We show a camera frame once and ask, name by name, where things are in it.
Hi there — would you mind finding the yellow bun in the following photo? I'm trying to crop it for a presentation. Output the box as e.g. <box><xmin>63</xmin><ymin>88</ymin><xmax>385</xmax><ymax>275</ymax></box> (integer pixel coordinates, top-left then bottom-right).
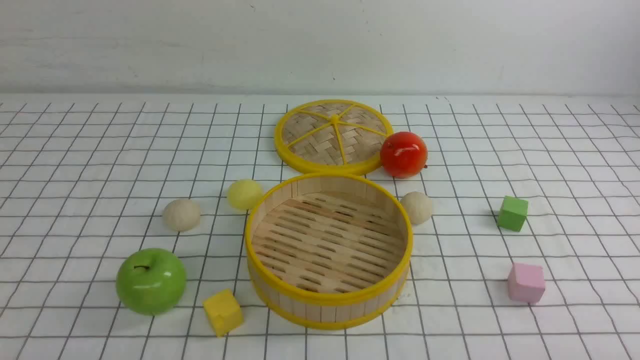
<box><xmin>227</xmin><ymin>178</ymin><xmax>264</xmax><ymax>211</ymax></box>

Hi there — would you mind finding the white bun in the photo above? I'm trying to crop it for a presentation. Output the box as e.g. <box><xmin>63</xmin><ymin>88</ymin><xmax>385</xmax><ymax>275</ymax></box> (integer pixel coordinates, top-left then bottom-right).
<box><xmin>162</xmin><ymin>198</ymin><xmax>201</xmax><ymax>232</ymax></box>
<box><xmin>400</xmin><ymin>191</ymin><xmax>434</xmax><ymax>226</ymax></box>

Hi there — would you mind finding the yellow woven steamer lid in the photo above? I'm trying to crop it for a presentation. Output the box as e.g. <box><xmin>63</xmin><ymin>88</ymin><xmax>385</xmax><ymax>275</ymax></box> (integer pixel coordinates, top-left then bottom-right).
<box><xmin>273</xmin><ymin>99</ymin><xmax>394</xmax><ymax>176</ymax></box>

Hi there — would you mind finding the yellow bamboo steamer tray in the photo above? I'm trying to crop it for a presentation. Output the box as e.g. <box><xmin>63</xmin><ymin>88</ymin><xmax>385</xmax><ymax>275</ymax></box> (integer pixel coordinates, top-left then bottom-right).
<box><xmin>244</xmin><ymin>172</ymin><xmax>414</xmax><ymax>331</ymax></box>

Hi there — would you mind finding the red tomato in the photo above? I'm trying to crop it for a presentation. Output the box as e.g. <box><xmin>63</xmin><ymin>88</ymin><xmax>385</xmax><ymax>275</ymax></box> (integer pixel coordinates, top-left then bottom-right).
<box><xmin>379</xmin><ymin>131</ymin><xmax>428</xmax><ymax>179</ymax></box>

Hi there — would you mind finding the yellow cube block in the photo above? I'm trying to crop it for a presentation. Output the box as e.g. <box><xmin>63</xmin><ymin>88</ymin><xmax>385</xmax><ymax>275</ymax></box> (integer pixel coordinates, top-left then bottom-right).
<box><xmin>203</xmin><ymin>289</ymin><xmax>244</xmax><ymax>337</ymax></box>

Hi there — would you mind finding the green apple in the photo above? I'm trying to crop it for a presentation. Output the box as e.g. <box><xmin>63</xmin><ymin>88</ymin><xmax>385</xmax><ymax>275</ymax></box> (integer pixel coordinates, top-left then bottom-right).
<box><xmin>115</xmin><ymin>248</ymin><xmax>187</xmax><ymax>316</ymax></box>

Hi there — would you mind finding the green cube block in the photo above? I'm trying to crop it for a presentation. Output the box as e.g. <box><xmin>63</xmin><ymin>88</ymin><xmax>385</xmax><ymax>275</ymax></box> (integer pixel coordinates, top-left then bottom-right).
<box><xmin>497</xmin><ymin>195</ymin><xmax>529</xmax><ymax>232</ymax></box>

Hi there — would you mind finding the pink cube block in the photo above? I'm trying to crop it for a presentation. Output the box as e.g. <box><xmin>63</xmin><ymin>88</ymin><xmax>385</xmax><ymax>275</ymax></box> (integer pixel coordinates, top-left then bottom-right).
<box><xmin>507</xmin><ymin>262</ymin><xmax>546</xmax><ymax>304</ymax></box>

